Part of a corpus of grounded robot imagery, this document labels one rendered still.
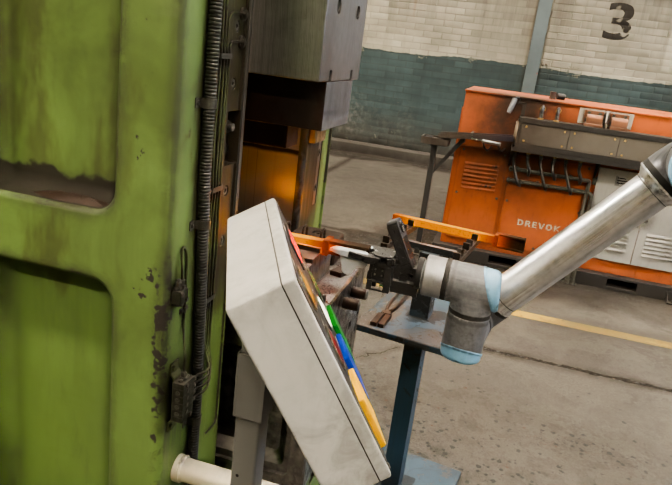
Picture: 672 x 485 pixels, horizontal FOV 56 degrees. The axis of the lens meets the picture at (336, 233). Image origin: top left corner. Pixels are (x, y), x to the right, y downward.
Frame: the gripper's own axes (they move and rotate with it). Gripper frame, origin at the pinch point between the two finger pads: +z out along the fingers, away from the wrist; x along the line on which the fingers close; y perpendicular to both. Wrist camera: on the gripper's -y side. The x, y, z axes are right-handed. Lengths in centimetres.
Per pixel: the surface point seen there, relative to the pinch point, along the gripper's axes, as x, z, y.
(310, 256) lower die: -6.4, 4.0, 1.7
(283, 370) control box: -73, -14, -9
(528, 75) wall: 741, -39, -39
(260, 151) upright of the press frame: 22.5, 29.6, -13.4
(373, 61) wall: 742, 166, -27
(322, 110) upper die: -12.6, 3.8, -30.3
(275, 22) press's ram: -18, 13, -45
